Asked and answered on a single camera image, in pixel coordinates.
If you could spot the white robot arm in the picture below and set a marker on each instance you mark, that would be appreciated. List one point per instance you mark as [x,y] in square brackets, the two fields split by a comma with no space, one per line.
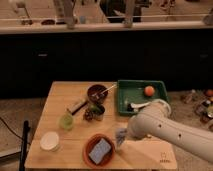
[154,119]

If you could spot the green plastic cup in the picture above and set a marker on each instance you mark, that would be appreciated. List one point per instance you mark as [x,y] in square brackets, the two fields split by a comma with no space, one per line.
[66,122]

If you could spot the brown rectangular block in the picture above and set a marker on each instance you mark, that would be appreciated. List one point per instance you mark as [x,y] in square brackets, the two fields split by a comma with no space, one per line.
[77,106]

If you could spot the light blue towel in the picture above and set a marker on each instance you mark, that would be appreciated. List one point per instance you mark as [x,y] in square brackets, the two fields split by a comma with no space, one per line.
[120,135]

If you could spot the white spoon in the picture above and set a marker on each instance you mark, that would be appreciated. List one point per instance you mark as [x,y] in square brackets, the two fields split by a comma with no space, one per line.
[107,89]

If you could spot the brown pine cone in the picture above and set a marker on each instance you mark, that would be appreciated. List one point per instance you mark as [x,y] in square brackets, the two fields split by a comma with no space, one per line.
[88,115]

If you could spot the green plastic tray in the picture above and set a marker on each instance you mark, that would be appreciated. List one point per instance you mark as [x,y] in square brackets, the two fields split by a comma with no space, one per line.
[132,91]

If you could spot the dark brown bowl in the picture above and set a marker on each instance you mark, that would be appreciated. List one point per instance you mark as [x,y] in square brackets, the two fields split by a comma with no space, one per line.
[95,89]

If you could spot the white plastic cup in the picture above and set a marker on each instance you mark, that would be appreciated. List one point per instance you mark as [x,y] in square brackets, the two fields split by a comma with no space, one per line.
[49,141]

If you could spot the orange ball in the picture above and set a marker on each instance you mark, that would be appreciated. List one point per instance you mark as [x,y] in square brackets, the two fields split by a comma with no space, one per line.
[149,91]

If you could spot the white handled brush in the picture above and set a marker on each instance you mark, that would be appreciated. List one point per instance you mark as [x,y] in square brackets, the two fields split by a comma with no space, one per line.
[136,106]

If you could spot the blue sponge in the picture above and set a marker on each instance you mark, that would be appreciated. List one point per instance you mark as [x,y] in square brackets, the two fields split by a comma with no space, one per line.
[99,151]

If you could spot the black stand pole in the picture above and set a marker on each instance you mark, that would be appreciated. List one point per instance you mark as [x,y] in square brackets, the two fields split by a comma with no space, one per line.
[24,143]

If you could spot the terracotta orange bowl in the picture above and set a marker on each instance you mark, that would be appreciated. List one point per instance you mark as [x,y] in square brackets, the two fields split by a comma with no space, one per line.
[89,145]

